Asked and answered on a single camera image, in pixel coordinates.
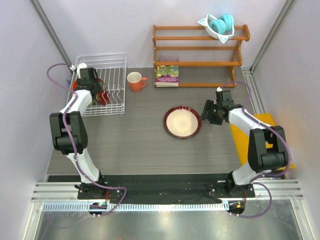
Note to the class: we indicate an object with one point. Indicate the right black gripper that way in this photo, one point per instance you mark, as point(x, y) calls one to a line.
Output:
point(209, 105)

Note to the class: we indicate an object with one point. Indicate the white wire dish rack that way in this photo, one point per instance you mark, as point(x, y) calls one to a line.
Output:
point(111, 69)

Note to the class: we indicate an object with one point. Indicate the wooden shelf rack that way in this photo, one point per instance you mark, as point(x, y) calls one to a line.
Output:
point(236, 59)

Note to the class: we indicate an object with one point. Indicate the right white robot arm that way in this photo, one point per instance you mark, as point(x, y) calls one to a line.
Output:
point(242, 177)

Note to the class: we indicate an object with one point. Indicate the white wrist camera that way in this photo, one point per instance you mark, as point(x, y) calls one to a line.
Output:
point(78, 69)
point(219, 94)

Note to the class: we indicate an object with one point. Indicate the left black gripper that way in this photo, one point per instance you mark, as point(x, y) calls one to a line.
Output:
point(98, 88)

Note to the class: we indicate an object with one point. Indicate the large red cream plate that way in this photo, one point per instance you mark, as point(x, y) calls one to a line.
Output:
point(182, 122)

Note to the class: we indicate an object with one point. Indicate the white cat ear bowl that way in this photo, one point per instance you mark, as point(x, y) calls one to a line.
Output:
point(204, 22)

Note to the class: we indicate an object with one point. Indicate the orange plate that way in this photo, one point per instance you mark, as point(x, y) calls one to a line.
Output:
point(74, 85)

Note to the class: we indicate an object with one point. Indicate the orange mug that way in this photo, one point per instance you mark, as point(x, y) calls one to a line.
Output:
point(136, 81)

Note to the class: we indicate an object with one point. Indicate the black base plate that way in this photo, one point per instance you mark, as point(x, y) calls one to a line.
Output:
point(165, 189)

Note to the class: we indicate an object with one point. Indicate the teal headphones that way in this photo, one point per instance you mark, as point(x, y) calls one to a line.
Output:
point(223, 25)

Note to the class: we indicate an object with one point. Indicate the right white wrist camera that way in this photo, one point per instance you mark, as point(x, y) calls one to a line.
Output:
point(219, 94)

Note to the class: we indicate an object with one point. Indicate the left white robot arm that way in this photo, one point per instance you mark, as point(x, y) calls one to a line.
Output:
point(69, 135)

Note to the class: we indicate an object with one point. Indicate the red floral small plate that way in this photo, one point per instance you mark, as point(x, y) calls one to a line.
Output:
point(102, 97)

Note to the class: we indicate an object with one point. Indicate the colourful book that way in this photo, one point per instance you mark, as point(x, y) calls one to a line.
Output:
point(167, 76)

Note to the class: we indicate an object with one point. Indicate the yellow board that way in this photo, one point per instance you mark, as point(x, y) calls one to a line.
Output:
point(242, 142)

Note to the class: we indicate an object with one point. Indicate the perforated metal rail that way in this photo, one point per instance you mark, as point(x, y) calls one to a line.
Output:
point(88, 206)

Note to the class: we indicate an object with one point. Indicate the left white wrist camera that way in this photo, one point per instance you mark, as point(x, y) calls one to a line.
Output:
point(78, 69)

